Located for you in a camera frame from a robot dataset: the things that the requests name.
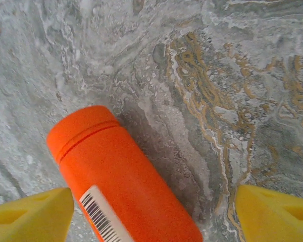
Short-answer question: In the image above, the orange plastic pill bottle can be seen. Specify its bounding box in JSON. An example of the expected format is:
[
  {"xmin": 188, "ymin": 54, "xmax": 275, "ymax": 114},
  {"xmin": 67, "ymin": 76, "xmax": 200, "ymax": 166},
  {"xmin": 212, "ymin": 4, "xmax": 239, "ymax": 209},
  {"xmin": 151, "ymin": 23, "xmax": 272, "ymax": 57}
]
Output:
[{"xmin": 46, "ymin": 105, "xmax": 204, "ymax": 242}]

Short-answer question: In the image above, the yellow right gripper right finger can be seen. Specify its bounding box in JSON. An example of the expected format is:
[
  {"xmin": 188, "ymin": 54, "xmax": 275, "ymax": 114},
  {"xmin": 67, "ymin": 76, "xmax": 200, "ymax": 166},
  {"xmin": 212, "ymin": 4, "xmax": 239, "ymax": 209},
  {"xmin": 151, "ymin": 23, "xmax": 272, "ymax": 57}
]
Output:
[{"xmin": 235, "ymin": 184, "xmax": 303, "ymax": 242}]

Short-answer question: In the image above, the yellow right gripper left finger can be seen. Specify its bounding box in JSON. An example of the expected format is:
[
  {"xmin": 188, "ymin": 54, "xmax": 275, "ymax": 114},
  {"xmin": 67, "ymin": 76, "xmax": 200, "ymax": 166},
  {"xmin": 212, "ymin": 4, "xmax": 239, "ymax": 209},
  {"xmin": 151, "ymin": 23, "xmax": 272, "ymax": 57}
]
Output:
[{"xmin": 0, "ymin": 188, "xmax": 75, "ymax": 242}]

